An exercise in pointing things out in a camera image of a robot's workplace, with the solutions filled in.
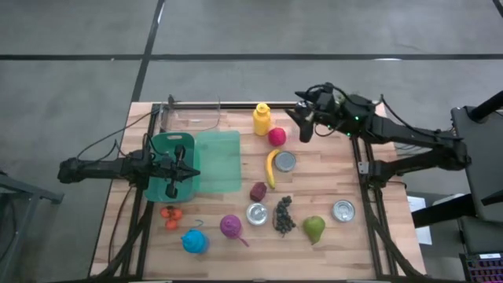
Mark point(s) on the grey metal stand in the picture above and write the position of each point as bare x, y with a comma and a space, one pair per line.
31, 192

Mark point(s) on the white paper sheet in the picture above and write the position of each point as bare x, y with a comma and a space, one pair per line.
416, 204

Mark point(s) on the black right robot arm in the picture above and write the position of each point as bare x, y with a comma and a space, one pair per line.
412, 132

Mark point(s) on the translucent teal bin lid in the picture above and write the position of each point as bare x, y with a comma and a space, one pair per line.
220, 165

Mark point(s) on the clear plastic container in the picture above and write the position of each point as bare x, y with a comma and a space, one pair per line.
188, 118

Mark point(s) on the yellow banana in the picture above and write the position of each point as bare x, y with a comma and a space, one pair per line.
269, 169

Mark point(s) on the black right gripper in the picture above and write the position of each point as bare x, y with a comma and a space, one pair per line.
330, 108

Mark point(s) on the black aluminium frame rails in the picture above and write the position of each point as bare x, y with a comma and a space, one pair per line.
375, 251
146, 236

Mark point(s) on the orange tangerine cluster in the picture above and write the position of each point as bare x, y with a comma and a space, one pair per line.
171, 218

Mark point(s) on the backlit keyboard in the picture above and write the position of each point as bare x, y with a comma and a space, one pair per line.
485, 271

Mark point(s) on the long black frame crossbar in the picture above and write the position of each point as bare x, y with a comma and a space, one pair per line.
236, 105

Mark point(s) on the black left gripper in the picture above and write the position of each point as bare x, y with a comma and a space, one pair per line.
173, 173

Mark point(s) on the blue plastic bottle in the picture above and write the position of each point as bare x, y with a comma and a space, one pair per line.
194, 241

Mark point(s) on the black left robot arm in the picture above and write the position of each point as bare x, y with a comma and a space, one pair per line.
98, 170

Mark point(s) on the magenta plastic bottle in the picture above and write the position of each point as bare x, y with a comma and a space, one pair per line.
230, 226

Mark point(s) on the green pear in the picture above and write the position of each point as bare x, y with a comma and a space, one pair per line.
313, 228

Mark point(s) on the teal plastic bin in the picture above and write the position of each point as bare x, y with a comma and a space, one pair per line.
157, 192

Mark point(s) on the dark grape bunch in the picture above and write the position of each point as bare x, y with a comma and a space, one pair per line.
283, 216

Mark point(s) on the dark maroon fruit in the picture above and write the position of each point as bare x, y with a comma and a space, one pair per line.
258, 192

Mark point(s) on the red round fruit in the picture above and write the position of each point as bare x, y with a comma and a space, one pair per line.
277, 136

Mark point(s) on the yellow mustard bottle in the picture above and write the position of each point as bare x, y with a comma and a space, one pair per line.
261, 122

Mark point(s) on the silver tin can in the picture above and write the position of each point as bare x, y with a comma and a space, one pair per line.
344, 211
285, 161
257, 214

